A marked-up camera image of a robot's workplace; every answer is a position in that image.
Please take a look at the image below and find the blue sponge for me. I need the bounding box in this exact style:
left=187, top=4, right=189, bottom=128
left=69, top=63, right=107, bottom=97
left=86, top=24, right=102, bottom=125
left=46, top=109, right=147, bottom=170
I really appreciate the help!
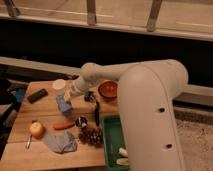
left=56, top=95, right=72, bottom=114

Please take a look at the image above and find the black rectangular block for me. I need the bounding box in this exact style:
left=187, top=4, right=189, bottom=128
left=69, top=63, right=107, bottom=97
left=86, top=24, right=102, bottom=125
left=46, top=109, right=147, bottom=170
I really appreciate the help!
left=27, top=89, right=48, bottom=103

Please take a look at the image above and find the black knife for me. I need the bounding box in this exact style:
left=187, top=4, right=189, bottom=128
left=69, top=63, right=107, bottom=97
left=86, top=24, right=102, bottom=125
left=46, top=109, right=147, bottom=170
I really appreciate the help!
left=94, top=101, right=100, bottom=127

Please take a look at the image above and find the orange carrot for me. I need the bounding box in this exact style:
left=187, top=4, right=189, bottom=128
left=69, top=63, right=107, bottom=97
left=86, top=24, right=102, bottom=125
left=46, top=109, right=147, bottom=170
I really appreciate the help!
left=53, top=122, right=75, bottom=130

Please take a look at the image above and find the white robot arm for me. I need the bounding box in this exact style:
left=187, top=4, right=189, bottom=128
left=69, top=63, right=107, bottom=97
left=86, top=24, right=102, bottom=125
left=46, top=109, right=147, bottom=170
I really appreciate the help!
left=65, top=59, right=188, bottom=171

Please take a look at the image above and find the red brown bowl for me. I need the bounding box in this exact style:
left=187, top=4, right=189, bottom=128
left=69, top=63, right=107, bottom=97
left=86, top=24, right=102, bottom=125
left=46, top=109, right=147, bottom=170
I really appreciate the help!
left=98, top=81, right=117, bottom=99

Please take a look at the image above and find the yellow apple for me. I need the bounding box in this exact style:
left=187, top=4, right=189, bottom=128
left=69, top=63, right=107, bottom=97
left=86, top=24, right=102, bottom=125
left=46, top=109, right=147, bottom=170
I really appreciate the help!
left=29, top=121, right=45, bottom=138

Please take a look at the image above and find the metal spoon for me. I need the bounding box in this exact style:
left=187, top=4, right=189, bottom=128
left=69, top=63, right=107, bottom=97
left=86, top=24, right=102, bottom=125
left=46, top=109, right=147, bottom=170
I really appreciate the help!
left=27, top=134, right=32, bottom=146

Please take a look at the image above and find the black small can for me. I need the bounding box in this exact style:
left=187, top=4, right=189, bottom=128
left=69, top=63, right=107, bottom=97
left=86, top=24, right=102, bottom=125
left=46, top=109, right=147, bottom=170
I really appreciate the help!
left=75, top=116, right=87, bottom=129

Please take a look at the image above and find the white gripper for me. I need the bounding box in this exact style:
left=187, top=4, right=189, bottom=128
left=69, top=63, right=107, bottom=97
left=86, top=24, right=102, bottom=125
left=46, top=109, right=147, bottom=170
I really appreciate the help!
left=64, top=77, right=92, bottom=102

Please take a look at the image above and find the grey blue cloth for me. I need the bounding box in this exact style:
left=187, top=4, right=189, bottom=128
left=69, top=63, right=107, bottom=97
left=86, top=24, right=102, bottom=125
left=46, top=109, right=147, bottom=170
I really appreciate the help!
left=42, top=131, right=77, bottom=154

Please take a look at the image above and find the green plastic tray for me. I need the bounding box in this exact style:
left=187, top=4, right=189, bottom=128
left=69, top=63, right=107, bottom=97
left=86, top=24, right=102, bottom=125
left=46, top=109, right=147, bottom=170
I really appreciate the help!
left=101, top=115, right=128, bottom=171

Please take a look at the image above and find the small black object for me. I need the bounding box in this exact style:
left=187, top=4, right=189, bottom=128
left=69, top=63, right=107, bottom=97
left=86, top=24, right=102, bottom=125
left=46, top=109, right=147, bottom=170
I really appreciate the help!
left=84, top=91, right=95, bottom=102

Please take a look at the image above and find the blue plastic cup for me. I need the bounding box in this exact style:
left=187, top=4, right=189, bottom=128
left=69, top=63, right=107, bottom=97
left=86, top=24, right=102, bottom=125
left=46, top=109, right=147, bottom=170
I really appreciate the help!
left=63, top=111, right=72, bottom=117

